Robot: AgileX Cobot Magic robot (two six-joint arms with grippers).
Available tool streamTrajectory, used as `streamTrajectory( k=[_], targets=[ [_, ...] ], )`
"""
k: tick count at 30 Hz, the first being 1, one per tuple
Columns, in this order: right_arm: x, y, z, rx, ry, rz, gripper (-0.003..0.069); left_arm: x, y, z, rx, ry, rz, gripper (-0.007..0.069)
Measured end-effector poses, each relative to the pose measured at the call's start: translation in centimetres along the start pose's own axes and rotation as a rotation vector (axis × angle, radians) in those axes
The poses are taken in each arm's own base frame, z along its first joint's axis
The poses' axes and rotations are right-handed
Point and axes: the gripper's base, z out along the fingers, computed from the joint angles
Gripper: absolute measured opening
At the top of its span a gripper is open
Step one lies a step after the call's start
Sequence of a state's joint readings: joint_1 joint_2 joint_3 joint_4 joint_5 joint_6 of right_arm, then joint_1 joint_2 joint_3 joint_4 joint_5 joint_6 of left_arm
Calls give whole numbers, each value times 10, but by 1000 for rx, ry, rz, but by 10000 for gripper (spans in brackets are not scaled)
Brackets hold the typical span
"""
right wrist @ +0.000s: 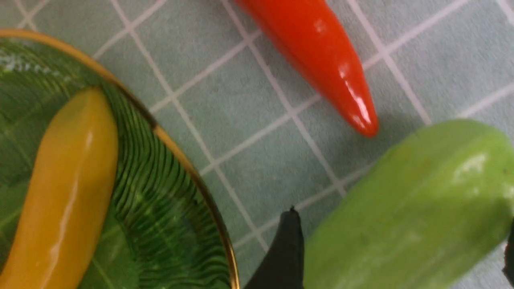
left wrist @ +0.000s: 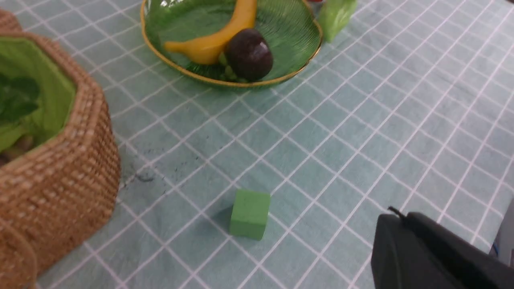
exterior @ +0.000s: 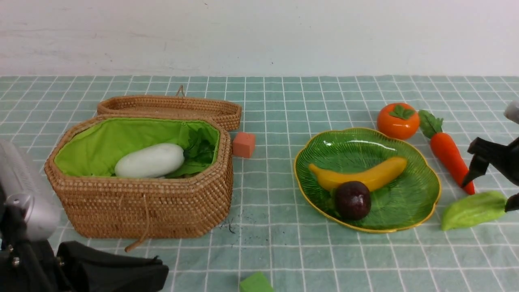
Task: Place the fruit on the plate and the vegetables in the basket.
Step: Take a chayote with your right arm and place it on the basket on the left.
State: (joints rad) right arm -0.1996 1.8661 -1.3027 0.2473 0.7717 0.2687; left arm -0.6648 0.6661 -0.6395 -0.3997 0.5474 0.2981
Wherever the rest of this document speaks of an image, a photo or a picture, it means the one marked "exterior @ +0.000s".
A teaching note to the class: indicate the yellow banana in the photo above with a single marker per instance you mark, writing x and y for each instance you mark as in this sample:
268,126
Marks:
374,178

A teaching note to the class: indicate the woven wicker basket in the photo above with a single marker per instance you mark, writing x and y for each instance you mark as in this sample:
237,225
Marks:
100,205

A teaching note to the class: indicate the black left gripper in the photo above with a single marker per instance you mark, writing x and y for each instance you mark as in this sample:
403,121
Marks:
32,266

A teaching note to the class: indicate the green leaf-shaped glass plate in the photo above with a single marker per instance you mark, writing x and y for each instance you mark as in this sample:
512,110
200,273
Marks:
405,203

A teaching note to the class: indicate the woven wicker basket lid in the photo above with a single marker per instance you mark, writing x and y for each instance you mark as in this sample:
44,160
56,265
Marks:
225,113

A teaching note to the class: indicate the white radish with leaves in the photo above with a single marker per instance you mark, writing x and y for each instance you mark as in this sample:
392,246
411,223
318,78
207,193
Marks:
190,150

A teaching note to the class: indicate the green checkered tablecloth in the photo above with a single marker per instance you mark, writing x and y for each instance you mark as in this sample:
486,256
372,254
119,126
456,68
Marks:
272,228

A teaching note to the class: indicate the orange carrot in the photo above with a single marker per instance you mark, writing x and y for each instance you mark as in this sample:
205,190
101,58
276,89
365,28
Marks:
445,149

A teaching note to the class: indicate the dark purple mangosteen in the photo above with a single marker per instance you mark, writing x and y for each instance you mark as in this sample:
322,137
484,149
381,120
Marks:
352,200

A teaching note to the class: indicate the salmon pink foam cube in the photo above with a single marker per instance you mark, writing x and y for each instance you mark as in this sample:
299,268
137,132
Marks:
243,145

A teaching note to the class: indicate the green foam cube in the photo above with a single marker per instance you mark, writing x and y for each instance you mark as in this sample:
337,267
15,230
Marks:
256,282

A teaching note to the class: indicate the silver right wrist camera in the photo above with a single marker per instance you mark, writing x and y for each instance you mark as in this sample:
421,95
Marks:
512,111

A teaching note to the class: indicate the light green bitter gourd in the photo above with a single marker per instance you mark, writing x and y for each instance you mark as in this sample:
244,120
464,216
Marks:
473,210

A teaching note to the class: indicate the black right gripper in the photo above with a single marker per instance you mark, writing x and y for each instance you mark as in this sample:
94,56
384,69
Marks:
505,158

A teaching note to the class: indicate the orange persimmon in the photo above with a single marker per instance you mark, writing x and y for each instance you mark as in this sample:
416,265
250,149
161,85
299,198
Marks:
398,120

